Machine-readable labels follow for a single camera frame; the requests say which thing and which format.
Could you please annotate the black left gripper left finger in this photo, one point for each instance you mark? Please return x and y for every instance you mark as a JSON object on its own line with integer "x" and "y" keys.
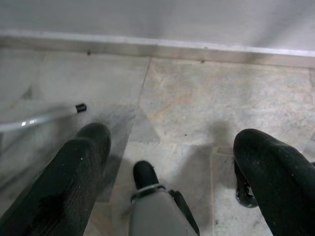
{"x": 66, "y": 177}

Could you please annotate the grey stone skirting board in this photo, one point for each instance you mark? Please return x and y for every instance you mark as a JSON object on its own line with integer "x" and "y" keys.
{"x": 157, "y": 50}

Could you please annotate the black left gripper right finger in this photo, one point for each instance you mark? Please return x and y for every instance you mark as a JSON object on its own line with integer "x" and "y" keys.
{"x": 278, "y": 177}

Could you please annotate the grey robot leg black foot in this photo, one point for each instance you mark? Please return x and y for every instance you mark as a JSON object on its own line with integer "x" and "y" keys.
{"x": 152, "y": 211}

